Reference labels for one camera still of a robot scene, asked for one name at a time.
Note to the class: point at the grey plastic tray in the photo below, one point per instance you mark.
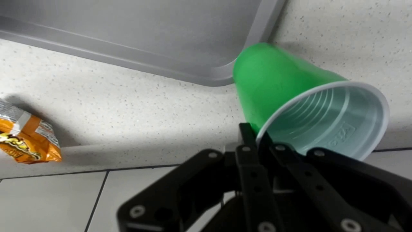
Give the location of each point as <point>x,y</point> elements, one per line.
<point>149,30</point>

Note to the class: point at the orange snack packet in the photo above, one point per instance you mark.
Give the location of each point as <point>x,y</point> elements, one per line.
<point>29,137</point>

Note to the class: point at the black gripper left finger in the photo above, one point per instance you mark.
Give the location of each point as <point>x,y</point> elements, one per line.
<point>171,201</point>

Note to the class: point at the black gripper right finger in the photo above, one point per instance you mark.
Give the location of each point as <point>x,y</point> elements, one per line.
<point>342,193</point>

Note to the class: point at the green plastic cup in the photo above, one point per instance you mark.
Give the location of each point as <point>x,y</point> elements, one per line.
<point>274,81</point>

